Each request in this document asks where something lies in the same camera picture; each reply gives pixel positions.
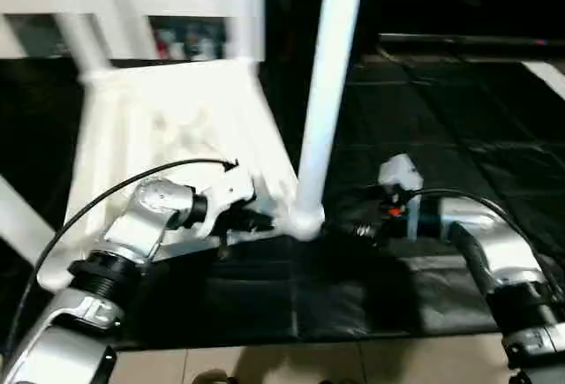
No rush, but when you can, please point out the white plastic table top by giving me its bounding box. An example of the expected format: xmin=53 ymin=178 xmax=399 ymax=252
xmin=35 ymin=57 xmax=326 ymax=292

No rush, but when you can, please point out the red bottle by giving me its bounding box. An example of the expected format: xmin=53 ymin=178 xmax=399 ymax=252
xmin=156 ymin=31 xmax=173 ymax=60

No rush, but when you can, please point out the white glass door cabinet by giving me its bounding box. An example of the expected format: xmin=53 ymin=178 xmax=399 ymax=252
xmin=0 ymin=0 xmax=266 ymax=60

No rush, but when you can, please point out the white plastic table leg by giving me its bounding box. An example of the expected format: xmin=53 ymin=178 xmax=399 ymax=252
xmin=296 ymin=0 xmax=368 ymax=226
xmin=231 ymin=13 xmax=262 ymax=72
xmin=0 ymin=177 xmax=56 ymax=266
xmin=53 ymin=9 xmax=116 ymax=80

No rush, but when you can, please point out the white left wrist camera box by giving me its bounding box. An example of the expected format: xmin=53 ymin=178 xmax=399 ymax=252
xmin=196 ymin=162 xmax=257 ymax=237

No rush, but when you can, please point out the black work mat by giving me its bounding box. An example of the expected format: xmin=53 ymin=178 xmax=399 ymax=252
xmin=0 ymin=53 xmax=565 ymax=350

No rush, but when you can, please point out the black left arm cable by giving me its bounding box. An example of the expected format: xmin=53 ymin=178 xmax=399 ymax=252
xmin=0 ymin=159 xmax=239 ymax=350

